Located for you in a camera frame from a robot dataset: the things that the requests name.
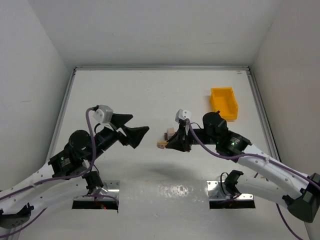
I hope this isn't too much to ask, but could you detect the light wood cube block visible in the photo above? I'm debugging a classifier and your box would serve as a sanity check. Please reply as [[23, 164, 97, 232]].
[[167, 127, 176, 139]]

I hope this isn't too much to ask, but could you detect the patterned small wood block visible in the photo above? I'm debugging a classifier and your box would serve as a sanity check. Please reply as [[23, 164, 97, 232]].
[[156, 141, 168, 149]]

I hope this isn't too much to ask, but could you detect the yellow plastic bin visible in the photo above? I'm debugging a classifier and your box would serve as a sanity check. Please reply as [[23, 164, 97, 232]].
[[209, 87, 239, 121]]

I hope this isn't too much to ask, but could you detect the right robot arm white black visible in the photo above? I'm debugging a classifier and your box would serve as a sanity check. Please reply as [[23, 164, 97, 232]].
[[165, 109, 320, 223]]

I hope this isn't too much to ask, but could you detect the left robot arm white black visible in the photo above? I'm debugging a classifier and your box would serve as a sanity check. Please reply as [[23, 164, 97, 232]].
[[0, 114, 150, 229]]

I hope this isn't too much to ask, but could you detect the white front cover board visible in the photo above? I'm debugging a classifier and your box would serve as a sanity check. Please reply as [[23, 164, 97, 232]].
[[19, 180, 308, 240]]

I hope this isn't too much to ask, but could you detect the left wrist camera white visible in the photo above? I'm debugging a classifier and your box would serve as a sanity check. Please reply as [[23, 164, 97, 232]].
[[92, 105, 114, 125]]

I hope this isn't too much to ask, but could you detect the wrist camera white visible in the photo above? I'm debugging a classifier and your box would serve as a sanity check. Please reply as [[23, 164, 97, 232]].
[[175, 109, 192, 123], [92, 105, 114, 125]]

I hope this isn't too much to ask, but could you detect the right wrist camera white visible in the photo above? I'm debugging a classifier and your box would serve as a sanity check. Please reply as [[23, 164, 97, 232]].
[[175, 109, 192, 123]]

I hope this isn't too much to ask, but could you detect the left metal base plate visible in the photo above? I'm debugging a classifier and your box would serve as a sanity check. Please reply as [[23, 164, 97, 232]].
[[88, 180, 120, 201]]

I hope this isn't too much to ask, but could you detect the metal base plate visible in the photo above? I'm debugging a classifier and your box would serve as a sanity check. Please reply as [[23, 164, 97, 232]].
[[88, 180, 120, 201], [206, 180, 254, 201]]

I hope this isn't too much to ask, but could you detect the aluminium frame rail left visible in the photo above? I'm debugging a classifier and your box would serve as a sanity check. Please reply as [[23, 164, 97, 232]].
[[46, 68, 77, 162]]

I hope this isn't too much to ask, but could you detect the aluminium frame rail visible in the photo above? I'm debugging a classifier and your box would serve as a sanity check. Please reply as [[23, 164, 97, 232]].
[[46, 68, 77, 162], [74, 65, 250, 71], [246, 68, 282, 162]]

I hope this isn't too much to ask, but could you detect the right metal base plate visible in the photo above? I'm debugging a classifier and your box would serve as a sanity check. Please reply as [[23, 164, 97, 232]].
[[206, 180, 254, 201]]

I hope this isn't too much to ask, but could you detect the aluminium frame rail right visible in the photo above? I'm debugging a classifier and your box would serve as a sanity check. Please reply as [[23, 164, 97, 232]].
[[246, 68, 282, 162]]

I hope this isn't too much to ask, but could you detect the aluminium frame rail back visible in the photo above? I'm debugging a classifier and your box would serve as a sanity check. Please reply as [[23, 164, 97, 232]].
[[74, 65, 250, 71]]

